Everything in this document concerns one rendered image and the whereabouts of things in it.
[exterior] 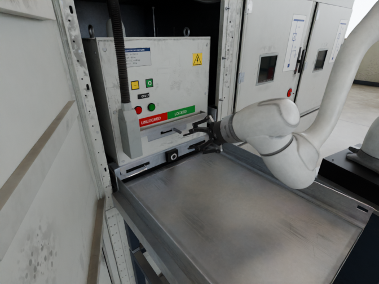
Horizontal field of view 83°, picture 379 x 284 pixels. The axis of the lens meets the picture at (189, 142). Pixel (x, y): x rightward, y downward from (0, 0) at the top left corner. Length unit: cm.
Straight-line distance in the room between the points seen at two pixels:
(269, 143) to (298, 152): 9
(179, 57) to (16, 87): 64
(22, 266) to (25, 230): 4
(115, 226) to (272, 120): 77
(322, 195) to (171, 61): 77
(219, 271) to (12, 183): 51
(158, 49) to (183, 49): 12
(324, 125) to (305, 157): 11
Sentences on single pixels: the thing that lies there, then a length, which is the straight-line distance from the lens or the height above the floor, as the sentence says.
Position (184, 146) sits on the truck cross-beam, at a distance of 105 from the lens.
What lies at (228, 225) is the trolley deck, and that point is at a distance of 76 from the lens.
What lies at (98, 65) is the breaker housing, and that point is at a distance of 80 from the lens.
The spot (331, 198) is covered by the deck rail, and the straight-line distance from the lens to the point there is 93.
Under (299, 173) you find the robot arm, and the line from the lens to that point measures 64.
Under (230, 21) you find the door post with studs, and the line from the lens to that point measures 106.
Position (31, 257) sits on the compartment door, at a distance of 41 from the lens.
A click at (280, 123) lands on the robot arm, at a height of 122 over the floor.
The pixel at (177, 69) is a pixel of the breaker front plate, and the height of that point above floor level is 128.
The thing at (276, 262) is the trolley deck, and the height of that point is 85.
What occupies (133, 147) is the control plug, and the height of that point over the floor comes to 105.
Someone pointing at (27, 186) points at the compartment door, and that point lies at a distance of 35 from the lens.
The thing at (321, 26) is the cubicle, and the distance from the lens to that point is 183.
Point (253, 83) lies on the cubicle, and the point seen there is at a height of 117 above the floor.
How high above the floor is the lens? 140
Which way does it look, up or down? 27 degrees down
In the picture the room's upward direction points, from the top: straight up
